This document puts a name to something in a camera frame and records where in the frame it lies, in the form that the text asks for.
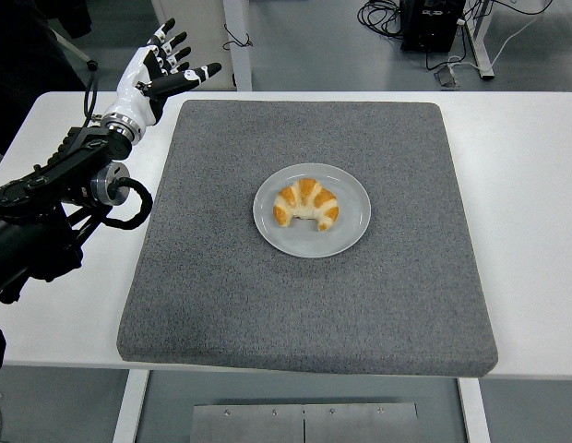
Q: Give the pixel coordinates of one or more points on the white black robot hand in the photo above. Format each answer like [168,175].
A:
[134,87]

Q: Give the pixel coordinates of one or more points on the golden croissant bread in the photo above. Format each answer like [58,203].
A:
[309,194]

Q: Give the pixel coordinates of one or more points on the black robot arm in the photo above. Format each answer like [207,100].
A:
[37,231]

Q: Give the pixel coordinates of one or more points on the grey round plate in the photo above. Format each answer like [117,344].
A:
[355,207]

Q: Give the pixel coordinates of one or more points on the grey metal plate with screws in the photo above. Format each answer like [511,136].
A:
[304,424]

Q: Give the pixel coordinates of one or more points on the white chair leg with caster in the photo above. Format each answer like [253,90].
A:
[74,48]

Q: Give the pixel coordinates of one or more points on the black hanging garment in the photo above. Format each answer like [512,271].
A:
[74,18]

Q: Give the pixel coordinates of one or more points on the white cabinet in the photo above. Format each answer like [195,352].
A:
[212,18]

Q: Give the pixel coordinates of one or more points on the person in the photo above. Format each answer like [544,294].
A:
[18,55]

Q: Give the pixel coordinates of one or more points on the grey felt mat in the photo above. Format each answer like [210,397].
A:
[290,314]

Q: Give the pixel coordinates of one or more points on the black computer case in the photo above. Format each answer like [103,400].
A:
[429,27]

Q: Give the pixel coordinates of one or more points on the clear plastic piece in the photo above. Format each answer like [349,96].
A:
[446,77]

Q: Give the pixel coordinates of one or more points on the white table leg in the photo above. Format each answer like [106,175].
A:
[475,415]
[129,406]

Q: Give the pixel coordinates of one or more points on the white desk leg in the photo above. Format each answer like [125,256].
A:
[482,41]

